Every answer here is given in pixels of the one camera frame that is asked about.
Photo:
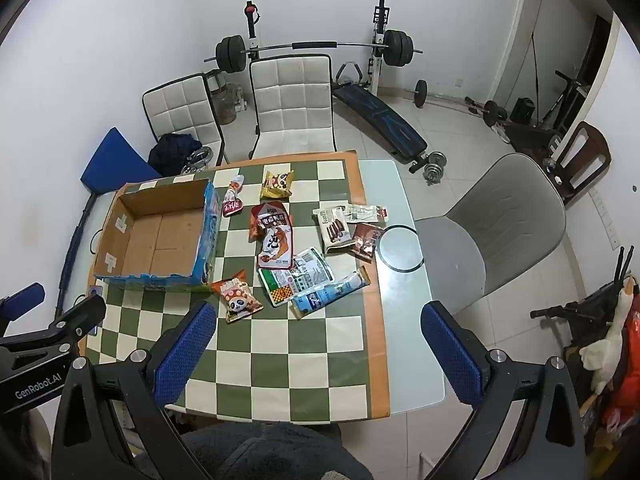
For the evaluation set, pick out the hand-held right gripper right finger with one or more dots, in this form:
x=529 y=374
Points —
x=452 y=357

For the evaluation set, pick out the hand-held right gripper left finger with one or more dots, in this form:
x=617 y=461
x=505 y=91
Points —
x=184 y=352

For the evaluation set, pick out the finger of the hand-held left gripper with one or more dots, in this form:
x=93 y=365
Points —
x=22 y=297
x=75 y=317

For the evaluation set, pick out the orange panda snack bag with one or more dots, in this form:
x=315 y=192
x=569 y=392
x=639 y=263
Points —
x=237 y=300

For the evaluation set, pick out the blue printed cardboard box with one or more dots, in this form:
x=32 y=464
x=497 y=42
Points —
x=155 y=240

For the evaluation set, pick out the clear snack packet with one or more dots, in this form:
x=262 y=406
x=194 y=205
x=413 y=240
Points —
x=365 y=212

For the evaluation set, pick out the green white checkered tablecloth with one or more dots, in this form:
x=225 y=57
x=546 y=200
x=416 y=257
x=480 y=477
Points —
x=280 y=360

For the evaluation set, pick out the round black-rimmed glass plate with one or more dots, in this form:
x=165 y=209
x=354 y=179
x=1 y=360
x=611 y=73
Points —
x=400 y=250

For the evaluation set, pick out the green white snack packet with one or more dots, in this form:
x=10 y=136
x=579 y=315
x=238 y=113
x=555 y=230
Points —
x=295 y=277

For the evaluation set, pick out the white red snack packet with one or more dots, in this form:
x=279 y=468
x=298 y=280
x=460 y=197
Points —
x=275 y=252

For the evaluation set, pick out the blue white wafer packet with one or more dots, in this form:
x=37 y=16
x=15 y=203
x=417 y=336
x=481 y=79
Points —
x=325 y=296

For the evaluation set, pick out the brown snack packet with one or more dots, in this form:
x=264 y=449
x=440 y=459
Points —
x=367 y=240

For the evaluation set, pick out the grey shell chair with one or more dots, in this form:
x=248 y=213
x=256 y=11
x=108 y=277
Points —
x=500 y=220

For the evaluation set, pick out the black scooter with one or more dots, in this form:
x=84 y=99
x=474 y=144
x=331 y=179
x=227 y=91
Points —
x=595 y=305

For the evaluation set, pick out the white plush duck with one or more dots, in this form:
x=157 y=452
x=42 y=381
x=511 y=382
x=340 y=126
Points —
x=607 y=340

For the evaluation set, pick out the red white snack sachet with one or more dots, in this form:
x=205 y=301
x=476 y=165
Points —
x=233 y=200

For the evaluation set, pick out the white chocolate stick packet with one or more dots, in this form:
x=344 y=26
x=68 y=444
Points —
x=334 y=232

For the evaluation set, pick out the red bag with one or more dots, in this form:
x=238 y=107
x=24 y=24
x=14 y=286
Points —
x=625 y=395

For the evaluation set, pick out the dark blue clothing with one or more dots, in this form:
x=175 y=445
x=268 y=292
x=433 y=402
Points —
x=170 y=152

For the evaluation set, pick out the chrome dumbbell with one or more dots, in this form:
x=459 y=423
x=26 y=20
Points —
x=434 y=167

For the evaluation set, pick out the yellow panda snack bag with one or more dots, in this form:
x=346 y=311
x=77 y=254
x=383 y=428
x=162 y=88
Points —
x=276 y=185

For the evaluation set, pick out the silver weight plates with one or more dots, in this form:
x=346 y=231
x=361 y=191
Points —
x=198 y=158

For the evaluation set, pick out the white quilted chair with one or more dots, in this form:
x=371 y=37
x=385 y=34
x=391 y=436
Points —
x=290 y=90
x=175 y=105

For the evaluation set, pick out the black exercise machine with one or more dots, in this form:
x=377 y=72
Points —
x=530 y=135

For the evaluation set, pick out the black sit-up bench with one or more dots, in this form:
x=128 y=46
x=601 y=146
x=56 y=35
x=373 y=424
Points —
x=385 y=120

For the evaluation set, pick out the black plate dumbbell bar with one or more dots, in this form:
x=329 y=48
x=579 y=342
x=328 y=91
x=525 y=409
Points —
x=490 y=111
x=420 y=92

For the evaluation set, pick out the clear plastic jar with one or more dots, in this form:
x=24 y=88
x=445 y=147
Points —
x=227 y=105

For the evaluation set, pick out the brown wooden chair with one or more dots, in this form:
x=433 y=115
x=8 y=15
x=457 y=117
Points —
x=592 y=145

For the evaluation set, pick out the small black appliance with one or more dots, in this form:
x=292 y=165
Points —
x=523 y=110

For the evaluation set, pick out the long barbell with black plates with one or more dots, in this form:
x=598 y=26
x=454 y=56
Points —
x=310 y=45

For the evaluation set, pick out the white barbell rack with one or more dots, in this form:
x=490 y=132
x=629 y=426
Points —
x=378 y=20

